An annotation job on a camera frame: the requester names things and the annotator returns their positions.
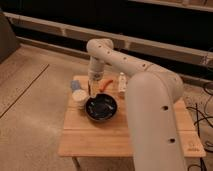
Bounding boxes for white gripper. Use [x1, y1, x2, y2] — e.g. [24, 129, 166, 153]
[88, 57, 104, 98]

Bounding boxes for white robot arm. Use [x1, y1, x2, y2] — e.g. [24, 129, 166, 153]
[86, 38, 187, 171]

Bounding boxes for orange carrot toy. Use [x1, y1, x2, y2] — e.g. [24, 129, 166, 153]
[99, 79, 113, 92]

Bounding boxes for white round container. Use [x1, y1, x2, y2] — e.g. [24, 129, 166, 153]
[72, 89, 88, 109]

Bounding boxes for blue small object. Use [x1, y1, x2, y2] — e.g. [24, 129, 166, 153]
[71, 80, 81, 91]

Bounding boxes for black round bowl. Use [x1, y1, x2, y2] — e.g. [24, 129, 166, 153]
[85, 93, 118, 121]

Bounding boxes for wooden table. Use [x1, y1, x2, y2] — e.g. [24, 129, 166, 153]
[58, 75, 206, 158]

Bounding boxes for black floor cables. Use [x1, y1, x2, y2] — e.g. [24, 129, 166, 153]
[185, 81, 213, 171]

